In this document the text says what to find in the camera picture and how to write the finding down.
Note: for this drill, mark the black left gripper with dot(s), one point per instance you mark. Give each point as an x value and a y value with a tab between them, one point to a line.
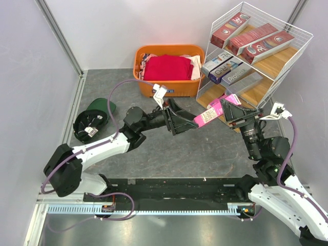
176	118

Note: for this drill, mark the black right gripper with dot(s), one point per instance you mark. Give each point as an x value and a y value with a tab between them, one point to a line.
232	112

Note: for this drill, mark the pink toothpaste box angled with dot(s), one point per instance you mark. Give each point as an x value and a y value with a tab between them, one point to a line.
214	112

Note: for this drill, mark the silver toothpaste box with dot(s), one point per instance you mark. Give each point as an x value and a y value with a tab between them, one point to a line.
235	75
244	84

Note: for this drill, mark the red 3D toothpaste box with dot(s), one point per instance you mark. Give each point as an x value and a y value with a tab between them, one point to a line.
267	47
230	29

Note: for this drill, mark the dark red toothpaste box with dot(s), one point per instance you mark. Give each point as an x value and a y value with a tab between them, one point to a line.
238	43

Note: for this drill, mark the pink toothpaste box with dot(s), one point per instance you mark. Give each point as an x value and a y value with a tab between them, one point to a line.
216	101

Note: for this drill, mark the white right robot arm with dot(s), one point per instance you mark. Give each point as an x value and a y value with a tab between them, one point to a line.
276	188

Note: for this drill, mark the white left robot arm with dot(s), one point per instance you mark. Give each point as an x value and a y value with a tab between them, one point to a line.
65	169

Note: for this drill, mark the red folded cloth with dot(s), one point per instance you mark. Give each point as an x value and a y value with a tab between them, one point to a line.
167	67

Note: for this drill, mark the cream patterned cloth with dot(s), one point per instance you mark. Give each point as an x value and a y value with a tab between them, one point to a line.
196	62

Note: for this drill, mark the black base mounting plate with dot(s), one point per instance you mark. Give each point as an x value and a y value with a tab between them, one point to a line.
184	192

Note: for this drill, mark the green black cap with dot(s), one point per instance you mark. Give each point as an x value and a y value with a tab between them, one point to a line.
91	122

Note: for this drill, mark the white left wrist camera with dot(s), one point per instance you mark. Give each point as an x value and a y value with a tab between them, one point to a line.
159	94

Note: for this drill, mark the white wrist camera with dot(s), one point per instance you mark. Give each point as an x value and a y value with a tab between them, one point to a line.
278	111
159	94

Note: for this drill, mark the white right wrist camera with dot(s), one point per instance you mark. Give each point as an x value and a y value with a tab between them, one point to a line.
278	111

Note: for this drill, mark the white wire wooden shelf rack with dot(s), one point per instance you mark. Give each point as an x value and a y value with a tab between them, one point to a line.
273	68

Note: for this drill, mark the blue slotted cable duct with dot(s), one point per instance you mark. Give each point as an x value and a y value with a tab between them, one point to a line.
92	209

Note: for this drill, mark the aluminium frame rail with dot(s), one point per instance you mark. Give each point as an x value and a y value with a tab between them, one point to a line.
59	35

